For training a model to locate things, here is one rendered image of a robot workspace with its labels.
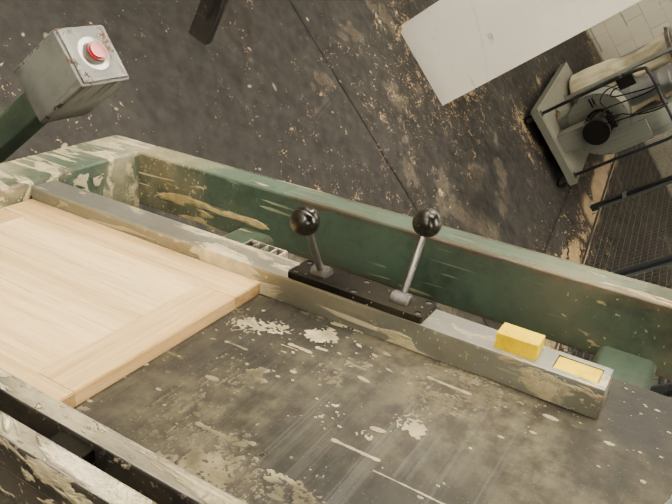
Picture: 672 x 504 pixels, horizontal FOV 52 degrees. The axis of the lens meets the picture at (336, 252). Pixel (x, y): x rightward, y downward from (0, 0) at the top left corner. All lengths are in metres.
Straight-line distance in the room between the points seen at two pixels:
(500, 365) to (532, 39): 3.72
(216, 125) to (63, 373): 2.26
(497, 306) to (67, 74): 0.89
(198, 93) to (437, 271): 2.05
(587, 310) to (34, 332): 0.73
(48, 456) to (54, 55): 0.97
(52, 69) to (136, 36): 1.50
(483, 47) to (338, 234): 3.45
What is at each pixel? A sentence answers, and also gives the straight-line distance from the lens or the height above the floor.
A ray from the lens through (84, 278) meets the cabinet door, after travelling 1.00.
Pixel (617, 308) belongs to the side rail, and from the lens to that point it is 1.03.
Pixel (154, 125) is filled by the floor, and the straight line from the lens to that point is 2.77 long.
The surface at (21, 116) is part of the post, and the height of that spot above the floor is 0.67.
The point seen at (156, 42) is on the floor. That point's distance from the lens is 2.99.
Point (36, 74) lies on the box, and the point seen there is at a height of 0.82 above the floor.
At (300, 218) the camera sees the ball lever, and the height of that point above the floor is 1.43.
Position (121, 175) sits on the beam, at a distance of 1.41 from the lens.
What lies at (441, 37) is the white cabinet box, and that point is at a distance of 4.59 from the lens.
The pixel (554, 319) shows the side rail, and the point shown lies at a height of 1.55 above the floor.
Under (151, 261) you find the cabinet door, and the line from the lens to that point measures 1.03.
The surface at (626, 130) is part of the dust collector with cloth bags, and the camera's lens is 6.03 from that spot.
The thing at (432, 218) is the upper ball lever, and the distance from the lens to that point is 0.87.
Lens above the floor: 1.96
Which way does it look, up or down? 37 degrees down
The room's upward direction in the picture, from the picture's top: 67 degrees clockwise
